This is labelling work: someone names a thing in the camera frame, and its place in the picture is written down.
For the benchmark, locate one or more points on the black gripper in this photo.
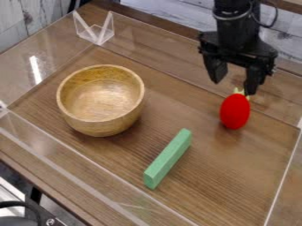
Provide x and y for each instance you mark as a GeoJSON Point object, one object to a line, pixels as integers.
{"type": "Point", "coordinates": [253, 52]}

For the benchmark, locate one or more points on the red plush strawberry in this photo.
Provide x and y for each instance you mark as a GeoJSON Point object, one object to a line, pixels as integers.
{"type": "Point", "coordinates": [233, 111]}

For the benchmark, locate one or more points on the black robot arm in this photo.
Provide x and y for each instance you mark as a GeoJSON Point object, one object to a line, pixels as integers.
{"type": "Point", "coordinates": [235, 43]}

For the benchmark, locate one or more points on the wooden bowl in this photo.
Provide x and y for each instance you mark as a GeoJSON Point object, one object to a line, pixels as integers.
{"type": "Point", "coordinates": [100, 99]}

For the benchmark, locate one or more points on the green rectangular block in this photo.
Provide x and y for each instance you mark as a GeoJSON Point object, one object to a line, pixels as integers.
{"type": "Point", "coordinates": [167, 158]}

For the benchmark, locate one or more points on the clear acrylic corner bracket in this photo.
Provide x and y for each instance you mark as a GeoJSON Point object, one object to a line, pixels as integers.
{"type": "Point", "coordinates": [96, 34]}

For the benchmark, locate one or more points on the black table leg bracket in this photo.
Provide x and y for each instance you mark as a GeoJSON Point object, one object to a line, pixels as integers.
{"type": "Point", "coordinates": [36, 212]}

